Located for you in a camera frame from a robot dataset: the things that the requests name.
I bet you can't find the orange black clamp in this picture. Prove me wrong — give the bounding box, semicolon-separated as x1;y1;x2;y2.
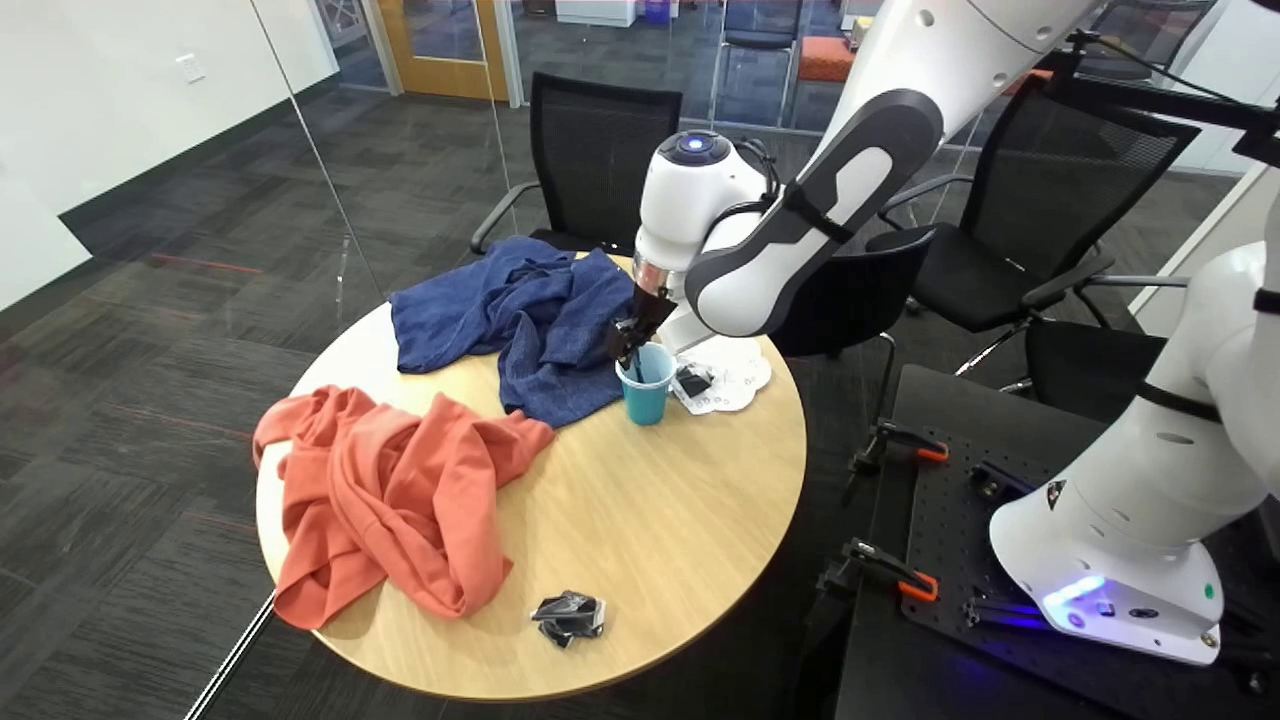
820;538;943;609
853;420;954;476

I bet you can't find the black mesh office chair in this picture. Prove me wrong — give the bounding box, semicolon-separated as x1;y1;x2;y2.
470;74;684;258

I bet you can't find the small black folded object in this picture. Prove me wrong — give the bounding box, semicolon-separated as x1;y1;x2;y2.
675;368;711;397

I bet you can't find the orange black clamp lower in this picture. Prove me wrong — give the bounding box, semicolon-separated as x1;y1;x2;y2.
820;538;943;609

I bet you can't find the dark blue cloth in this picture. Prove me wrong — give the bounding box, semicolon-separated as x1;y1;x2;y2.
394;242;633;430

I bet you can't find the round wooden table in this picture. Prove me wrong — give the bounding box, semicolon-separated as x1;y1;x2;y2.
251;254;814;708

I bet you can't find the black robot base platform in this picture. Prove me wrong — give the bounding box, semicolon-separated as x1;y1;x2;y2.
837;368;1280;720

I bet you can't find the black office chair right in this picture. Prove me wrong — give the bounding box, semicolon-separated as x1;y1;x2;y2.
913;74;1196;375

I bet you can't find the black crumpled binder clip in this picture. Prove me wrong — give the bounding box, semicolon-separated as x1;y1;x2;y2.
531;592;609;648

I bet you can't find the white paper doily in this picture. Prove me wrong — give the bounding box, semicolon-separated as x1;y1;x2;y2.
672;337;772;415

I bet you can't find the orange cloth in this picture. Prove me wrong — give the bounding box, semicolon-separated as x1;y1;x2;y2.
251;388;555;633

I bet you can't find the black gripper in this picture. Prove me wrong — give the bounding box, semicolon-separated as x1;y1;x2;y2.
613;259;675;352

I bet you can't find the orange black clamp upper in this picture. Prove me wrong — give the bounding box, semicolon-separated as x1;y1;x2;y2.
853;420;954;476

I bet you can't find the light blue plastic cup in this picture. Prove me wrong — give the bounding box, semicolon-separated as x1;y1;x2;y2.
617;343;675;430

